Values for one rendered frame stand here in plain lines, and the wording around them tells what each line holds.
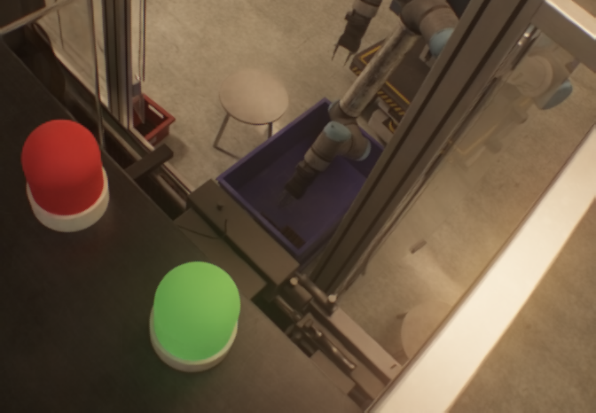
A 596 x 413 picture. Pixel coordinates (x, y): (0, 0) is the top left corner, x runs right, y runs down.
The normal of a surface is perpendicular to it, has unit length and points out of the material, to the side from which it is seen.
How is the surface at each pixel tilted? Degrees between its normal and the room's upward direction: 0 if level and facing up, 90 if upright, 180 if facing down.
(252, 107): 0
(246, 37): 0
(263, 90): 0
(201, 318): 38
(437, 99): 90
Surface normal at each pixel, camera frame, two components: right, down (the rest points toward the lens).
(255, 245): 0.22, -0.52
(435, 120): -0.66, 0.55
